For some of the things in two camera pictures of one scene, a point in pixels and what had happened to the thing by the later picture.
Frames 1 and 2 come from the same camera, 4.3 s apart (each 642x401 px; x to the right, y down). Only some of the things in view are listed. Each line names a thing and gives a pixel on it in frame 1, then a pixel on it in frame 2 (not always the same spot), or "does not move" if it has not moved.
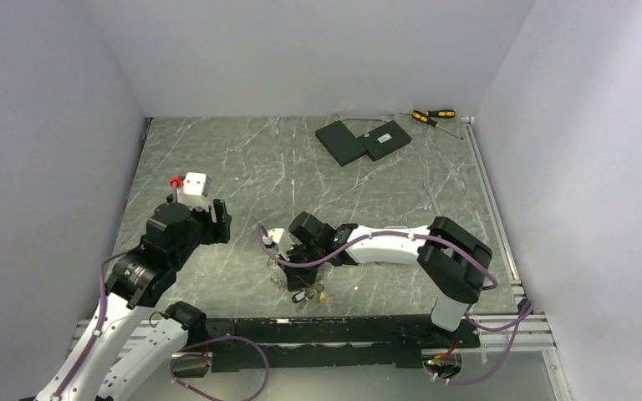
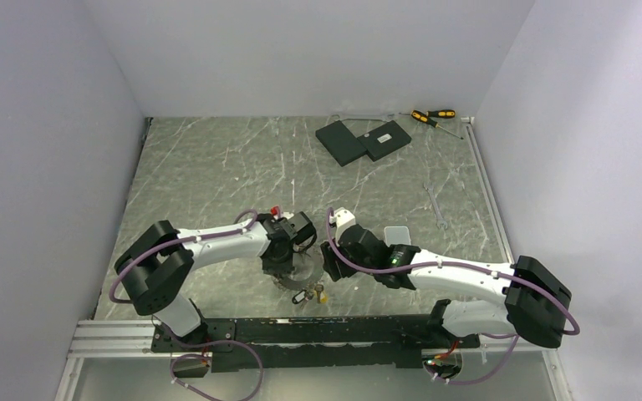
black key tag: (293, 297) does not move
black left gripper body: (211, 231) -> (271, 265)
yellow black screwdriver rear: (450, 114) does not move
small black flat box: (384, 140) does not move
